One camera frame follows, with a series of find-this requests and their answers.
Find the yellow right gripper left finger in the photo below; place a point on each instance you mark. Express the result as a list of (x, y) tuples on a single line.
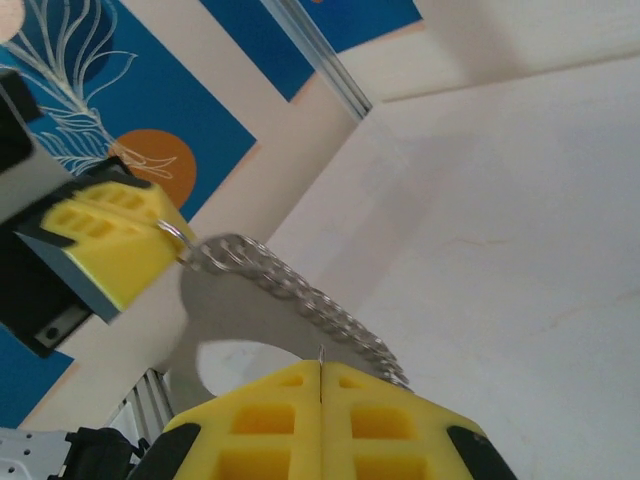
[(250, 440)]

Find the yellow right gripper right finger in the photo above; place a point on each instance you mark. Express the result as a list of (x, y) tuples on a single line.
[(400, 440)]

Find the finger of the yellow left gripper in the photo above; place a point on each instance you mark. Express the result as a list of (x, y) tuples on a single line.
[(125, 265), (150, 205)]

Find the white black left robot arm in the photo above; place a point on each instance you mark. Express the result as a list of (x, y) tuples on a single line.
[(30, 450)]

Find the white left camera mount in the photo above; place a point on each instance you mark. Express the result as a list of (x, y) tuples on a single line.
[(30, 190)]

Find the aluminium side rail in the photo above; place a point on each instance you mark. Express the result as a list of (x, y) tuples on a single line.
[(145, 400)]

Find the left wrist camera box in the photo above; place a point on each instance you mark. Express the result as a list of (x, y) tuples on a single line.
[(12, 130)]

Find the aluminium right corner post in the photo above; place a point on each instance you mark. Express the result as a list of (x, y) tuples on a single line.
[(325, 55)]

